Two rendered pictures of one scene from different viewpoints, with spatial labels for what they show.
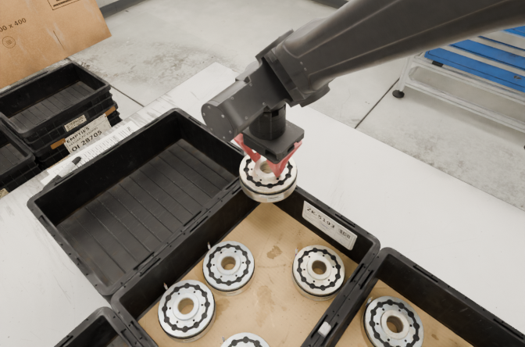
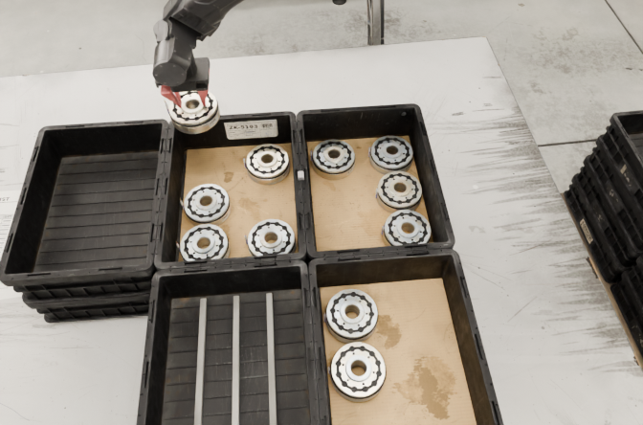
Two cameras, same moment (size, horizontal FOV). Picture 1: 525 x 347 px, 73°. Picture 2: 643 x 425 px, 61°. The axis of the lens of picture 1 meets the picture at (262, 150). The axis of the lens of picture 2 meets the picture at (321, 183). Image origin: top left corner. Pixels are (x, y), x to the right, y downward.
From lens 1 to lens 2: 0.62 m
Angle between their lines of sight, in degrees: 29
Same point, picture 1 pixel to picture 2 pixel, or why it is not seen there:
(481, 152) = (304, 27)
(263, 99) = (188, 43)
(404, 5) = not seen: outside the picture
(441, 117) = (248, 13)
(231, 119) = (182, 64)
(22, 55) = not seen: outside the picture
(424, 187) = (288, 72)
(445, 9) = not seen: outside the picture
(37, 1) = not seen: outside the picture
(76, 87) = not seen: outside the picture
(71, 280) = (73, 337)
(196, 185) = (120, 180)
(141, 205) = (87, 226)
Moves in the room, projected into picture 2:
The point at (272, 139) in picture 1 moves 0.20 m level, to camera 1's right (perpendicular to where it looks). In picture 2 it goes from (193, 75) to (270, 27)
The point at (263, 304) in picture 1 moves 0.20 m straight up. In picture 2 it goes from (250, 208) to (239, 153)
